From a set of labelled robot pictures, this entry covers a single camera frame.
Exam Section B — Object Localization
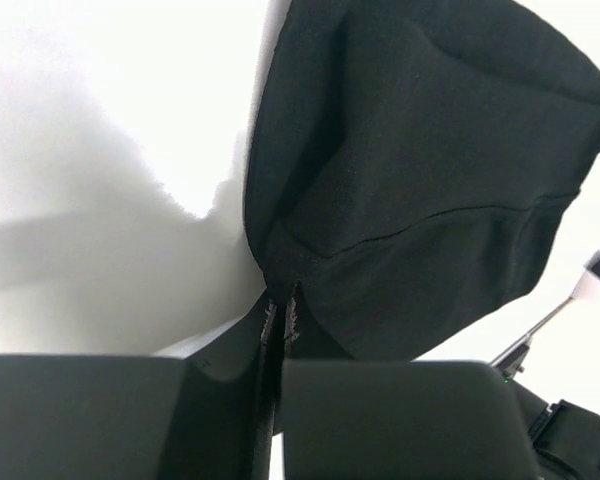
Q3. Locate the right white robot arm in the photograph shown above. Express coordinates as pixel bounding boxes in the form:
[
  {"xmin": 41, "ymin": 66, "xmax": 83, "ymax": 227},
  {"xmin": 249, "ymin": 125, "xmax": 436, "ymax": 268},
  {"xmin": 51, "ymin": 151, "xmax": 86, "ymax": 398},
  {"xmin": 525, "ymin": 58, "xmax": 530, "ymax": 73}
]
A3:
[{"xmin": 491, "ymin": 250, "xmax": 600, "ymax": 479}]

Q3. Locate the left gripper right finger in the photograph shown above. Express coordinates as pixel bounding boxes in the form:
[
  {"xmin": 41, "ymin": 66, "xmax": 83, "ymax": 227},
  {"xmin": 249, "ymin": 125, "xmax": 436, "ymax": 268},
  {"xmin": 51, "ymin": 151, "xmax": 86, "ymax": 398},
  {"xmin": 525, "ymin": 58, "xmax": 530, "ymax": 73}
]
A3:
[{"xmin": 281, "ymin": 295, "xmax": 540, "ymax": 479}]

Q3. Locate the aluminium table frame rail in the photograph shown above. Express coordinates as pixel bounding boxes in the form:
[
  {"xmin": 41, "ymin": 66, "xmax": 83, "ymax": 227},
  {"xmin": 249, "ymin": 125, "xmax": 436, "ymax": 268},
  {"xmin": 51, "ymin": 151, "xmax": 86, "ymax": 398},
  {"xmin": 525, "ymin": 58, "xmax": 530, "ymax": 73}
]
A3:
[{"xmin": 490, "ymin": 297, "xmax": 575, "ymax": 370}]

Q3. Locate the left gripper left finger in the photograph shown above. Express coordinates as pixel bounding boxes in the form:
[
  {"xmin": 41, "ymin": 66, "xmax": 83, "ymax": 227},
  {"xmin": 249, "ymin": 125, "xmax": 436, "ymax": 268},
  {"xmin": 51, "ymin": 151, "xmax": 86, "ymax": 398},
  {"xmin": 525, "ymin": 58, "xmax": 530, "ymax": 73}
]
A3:
[{"xmin": 0, "ymin": 298, "xmax": 279, "ymax": 479}]

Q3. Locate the black skirt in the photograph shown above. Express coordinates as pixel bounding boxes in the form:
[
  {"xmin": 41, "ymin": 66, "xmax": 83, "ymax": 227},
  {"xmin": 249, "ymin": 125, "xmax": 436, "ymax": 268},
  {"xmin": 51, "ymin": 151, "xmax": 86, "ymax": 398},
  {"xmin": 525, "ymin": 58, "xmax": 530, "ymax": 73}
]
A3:
[{"xmin": 242, "ymin": 0, "xmax": 600, "ymax": 361}]

